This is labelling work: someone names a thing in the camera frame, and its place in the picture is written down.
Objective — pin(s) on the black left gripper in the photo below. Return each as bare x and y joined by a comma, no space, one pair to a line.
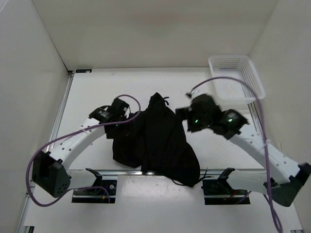
122,118

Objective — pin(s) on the aluminium right side rail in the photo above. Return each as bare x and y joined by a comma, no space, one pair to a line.
255,114

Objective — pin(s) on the white perforated plastic basket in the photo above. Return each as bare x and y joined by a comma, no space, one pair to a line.
239,67

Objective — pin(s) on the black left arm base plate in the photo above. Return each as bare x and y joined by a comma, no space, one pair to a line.
98,195

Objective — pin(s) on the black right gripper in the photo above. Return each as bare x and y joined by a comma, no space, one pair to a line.
185,113

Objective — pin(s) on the black trousers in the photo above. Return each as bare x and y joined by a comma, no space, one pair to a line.
156,141

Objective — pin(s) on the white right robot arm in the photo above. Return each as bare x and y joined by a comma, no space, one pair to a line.
283,178

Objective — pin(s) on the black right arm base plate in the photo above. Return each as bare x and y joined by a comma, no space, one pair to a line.
216,193

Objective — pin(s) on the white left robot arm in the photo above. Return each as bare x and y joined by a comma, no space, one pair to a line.
51,169

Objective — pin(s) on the aluminium left side rail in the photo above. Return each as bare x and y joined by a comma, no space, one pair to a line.
61,107

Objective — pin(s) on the aluminium front rail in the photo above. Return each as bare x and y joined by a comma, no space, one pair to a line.
209,172

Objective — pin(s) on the aluminium rail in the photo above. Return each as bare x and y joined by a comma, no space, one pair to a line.
255,114
61,107
209,172

